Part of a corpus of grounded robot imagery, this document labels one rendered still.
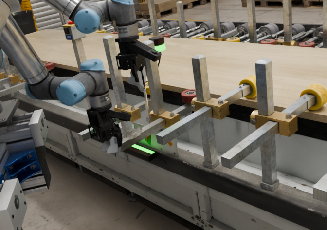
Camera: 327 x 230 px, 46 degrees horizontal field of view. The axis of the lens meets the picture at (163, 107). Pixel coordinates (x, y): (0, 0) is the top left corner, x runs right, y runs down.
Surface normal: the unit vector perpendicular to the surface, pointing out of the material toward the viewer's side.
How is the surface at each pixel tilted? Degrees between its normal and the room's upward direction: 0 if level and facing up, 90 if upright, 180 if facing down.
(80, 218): 0
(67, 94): 90
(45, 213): 0
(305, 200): 0
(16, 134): 90
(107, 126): 90
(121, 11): 90
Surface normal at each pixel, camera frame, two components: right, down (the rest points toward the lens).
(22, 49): 0.68, 0.33
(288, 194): -0.15, -0.91
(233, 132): -0.70, 0.37
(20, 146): 0.16, 0.36
